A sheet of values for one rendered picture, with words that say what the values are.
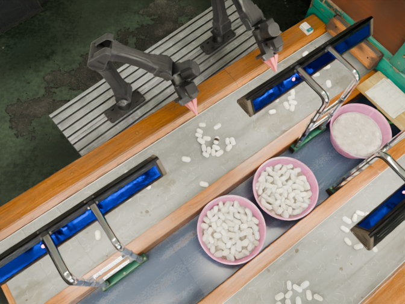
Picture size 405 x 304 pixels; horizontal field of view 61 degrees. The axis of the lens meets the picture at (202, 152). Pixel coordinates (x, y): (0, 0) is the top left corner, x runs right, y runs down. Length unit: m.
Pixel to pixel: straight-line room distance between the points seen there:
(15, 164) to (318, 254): 1.91
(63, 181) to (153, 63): 0.60
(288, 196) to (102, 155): 0.79
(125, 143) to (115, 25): 1.58
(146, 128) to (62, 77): 1.33
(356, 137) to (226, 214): 0.68
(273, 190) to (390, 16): 0.87
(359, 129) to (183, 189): 0.83
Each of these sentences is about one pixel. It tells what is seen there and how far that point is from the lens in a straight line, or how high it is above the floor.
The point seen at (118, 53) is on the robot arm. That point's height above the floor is 1.10.
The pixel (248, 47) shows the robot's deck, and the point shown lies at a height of 0.67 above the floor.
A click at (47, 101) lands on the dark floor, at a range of 2.66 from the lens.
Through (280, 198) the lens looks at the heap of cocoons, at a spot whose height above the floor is 0.74.
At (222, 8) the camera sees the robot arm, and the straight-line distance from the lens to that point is 1.71.
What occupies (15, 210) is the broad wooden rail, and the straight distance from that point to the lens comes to 1.55.
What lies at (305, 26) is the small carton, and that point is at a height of 0.79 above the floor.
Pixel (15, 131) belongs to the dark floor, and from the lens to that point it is 2.64.
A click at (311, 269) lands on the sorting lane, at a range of 1.44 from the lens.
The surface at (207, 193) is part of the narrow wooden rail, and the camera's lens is 1.39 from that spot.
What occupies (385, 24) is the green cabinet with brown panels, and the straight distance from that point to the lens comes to 1.75.
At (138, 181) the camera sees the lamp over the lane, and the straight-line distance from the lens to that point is 1.09.
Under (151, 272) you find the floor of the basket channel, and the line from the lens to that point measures 1.44.
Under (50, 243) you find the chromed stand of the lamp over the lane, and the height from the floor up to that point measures 1.12.
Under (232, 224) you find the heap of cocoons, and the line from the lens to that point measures 1.39.
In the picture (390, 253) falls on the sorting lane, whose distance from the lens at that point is 1.56.
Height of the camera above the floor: 2.11
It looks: 68 degrees down
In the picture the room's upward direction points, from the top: 2 degrees clockwise
